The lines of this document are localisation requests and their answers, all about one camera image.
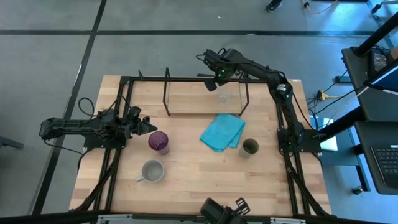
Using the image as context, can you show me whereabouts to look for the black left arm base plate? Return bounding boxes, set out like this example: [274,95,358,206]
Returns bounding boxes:
[83,133,127,149]

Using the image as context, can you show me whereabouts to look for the orange cable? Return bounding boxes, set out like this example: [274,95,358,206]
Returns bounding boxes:
[300,0,339,15]

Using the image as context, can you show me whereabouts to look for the person's shoe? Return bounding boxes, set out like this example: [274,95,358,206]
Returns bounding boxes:
[266,0,284,13]

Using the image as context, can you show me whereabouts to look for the black leader arm handle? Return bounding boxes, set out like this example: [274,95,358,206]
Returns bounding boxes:
[200,197,251,224]

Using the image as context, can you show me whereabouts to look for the purple faceted plastic tumbler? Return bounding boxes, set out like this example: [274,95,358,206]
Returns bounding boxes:
[147,130,170,156]

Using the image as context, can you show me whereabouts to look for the teal cloth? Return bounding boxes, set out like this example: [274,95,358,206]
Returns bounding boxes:
[199,113,246,153]

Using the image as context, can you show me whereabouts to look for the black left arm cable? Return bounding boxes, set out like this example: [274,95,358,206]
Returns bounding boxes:
[77,96,96,119]

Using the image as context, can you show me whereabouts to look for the black keyboard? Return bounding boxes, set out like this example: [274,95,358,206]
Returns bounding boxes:
[371,144,398,189]

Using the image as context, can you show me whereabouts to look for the black desk with keyboard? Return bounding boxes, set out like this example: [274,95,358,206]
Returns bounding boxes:
[354,120,398,196]

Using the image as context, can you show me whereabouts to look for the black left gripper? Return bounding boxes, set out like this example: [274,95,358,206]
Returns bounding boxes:
[123,105,158,138]

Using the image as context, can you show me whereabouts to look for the clear glass cup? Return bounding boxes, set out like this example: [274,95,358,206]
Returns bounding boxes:
[217,89,233,107]

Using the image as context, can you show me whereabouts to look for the black power adapter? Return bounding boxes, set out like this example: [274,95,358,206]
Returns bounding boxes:
[368,46,392,75]

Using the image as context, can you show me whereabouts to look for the olive green cup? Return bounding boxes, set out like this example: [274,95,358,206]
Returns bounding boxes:
[238,138,260,159]

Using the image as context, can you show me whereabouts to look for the grey patterned ceramic mug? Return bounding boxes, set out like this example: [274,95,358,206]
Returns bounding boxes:
[135,159,166,184]

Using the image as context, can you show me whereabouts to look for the black diagonal pole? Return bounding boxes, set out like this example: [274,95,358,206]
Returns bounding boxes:
[353,11,398,57]
[312,106,364,142]

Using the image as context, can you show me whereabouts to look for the black table frame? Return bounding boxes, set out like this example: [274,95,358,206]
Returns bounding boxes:
[70,75,332,218]

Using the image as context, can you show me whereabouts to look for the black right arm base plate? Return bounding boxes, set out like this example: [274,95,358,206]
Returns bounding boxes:
[277,128,322,154]

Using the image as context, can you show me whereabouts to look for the grey furniture leg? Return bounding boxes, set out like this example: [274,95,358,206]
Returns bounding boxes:
[0,136,25,151]

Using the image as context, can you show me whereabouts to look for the laptop with blue screen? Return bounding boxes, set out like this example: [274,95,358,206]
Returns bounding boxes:
[363,58,398,93]

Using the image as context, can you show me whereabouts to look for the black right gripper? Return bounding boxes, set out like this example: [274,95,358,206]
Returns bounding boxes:
[203,48,240,93]

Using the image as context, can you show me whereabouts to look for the black overhead frame bar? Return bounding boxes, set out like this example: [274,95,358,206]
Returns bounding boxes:
[0,210,398,224]

